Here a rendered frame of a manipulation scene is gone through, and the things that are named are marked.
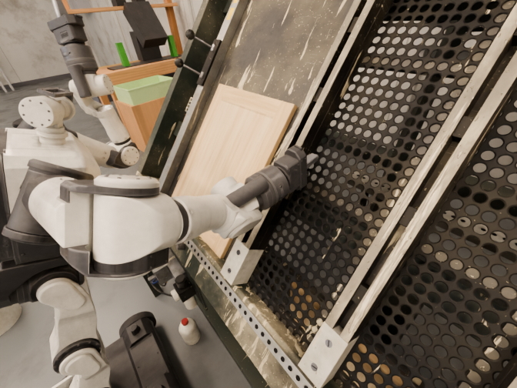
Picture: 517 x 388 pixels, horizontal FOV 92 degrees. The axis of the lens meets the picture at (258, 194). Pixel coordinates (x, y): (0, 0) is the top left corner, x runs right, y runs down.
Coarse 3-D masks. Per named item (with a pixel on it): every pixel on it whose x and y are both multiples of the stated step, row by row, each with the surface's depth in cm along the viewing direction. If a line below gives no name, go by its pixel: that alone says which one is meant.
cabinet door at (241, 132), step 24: (216, 96) 104; (240, 96) 94; (264, 96) 86; (216, 120) 102; (240, 120) 92; (264, 120) 84; (288, 120) 78; (216, 144) 99; (240, 144) 90; (264, 144) 82; (192, 168) 107; (216, 168) 96; (240, 168) 88; (192, 192) 104; (216, 240) 89
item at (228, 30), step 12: (240, 0) 102; (228, 12) 105; (240, 12) 104; (228, 24) 104; (228, 36) 106; (216, 60) 107; (216, 72) 109; (204, 84) 108; (204, 96) 110; (192, 108) 111; (192, 120) 112; (180, 132) 114; (192, 132) 114; (180, 144) 113; (168, 156) 117; (180, 156) 116; (168, 168) 115; (168, 180) 117
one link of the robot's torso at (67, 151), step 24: (0, 144) 55; (24, 144) 58; (48, 144) 61; (72, 144) 65; (0, 168) 50; (24, 168) 52; (72, 168) 57; (96, 168) 64; (0, 192) 53; (0, 216) 55; (0, 240) 57
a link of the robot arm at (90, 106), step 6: (72, 84) 83; (72, 90) 83; (78, 96) 85; (78, 102) 86; (84, 102) 87; (90, 102) 90; (96, 102) 92; (84, 108) 88; (90, 108) 88; (96, 108) 92; (102, 108) 92; (108, 108) 91; (90, 114) 89; (96, 114) 90; (102, 114) 90; (108, 114) 91; (114, 114) 92
